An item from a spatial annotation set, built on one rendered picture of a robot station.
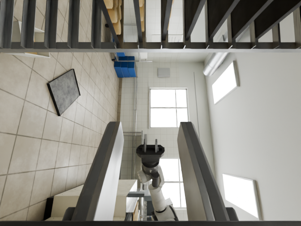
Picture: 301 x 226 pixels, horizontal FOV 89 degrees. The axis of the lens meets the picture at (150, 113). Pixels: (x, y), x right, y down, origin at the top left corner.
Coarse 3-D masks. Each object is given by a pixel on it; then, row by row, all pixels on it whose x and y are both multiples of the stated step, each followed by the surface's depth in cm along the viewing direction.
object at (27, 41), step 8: (24, 0) 60; (32, 0) 63; (24, 8) 60; (32, 8) 63; (24, 16) 60; (32, 16) 62; (24, 24) 60; (32, 24) 62; (24, 32) 60; (32, 32) 62; (24, 40) 60; (32, 40) 61; (32, 48) 61
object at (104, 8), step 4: (100, 0) 39; (100, 4) 41; (104, 4) 41; (104, 8) 42; (104, 12) 43; (104, 16) 45; (108, 16) 45; (108, 20) 47; (108, 24) 49; (112, 28) 51; (112, 32) 53; (116, 36) 55; (116, 40) 58
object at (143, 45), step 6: (144, 6) 63; (144, 12) 62; (144, 18) 62; (144, 24) 62; (144, 30) 62; (144, 36) 62; (138, 42) 59; (144, 42) 61; (138, 48) 61; (144, 48) 61
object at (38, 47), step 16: (0, 48) 62; (16, 48) 62; (64, 48) 62; (80, 48) 62; (112, 48) 62; (128, 48) 62; (160, 48) 62; (176, 48) 62; (192, 48) 61; (224, 48) 61; (240, 48) 61; (272, 48) 61; (288, 48) 61
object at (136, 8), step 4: (136, 0) 40; (136, 4) 42; (136, 8) 43; (136, 12) 44; (136, 16) 46; (136, 20) 48; (140, 20) 48; (140, 24) 50; (140, 28) 52; (140, 32) 54; (140, 36) 57; (140, 40) 59
